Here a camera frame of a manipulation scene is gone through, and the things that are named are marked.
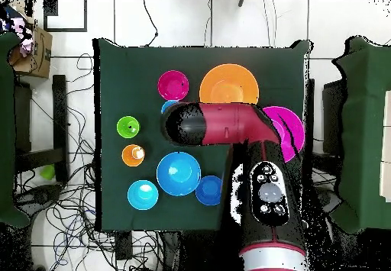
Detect black square frame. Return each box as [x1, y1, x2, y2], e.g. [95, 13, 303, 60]
[43, 0, 89, 33]

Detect dark green table cloth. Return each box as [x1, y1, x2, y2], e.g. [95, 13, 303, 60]
[92, 37, 312, 233]

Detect large magenta bowl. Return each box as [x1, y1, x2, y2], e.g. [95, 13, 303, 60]
[261, 105, 306, 164]

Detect green cup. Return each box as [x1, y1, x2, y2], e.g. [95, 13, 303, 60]
[116, 115, 141, 140]

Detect orange cup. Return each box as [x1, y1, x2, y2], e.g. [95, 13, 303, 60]
[121, 144, 147, 168]

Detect medium blue bowl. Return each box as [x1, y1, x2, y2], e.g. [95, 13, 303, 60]
[156, 151, 202, 198]

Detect small green plastic object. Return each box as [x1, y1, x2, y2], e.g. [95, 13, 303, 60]
[40, 164, 56, 181]

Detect pink cloth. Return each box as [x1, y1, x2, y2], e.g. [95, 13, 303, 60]
[10, 17, 34, 58]

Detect black cable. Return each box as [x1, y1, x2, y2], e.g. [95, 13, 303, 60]
[142, 0, 159, 47]

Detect white box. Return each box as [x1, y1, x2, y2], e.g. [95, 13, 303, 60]
[379, 89, 391, 203]

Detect blue cup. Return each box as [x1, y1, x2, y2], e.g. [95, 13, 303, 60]
[160, 99, 181, 115]

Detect small light blue bowl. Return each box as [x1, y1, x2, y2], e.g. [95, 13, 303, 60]
[127, 179, 160, 211]

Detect cardboard box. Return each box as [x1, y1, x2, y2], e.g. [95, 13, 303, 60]
[8, 23, 53, 79]

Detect tangle of black cables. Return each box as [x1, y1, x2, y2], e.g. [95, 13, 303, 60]
[15, 52, 166, 271]

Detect black stand base with knob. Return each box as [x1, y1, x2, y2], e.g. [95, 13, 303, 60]
[14, 184, 63, 215]

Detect small crimson bowl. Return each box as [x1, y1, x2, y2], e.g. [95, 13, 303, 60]
[157, 69, 190, 102]

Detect large orange bowl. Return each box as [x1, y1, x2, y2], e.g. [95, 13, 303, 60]
[199, 63, 260, 105]

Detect small dark blue bowl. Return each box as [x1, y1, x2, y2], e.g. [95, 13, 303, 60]
[195, 175, 224, 207]

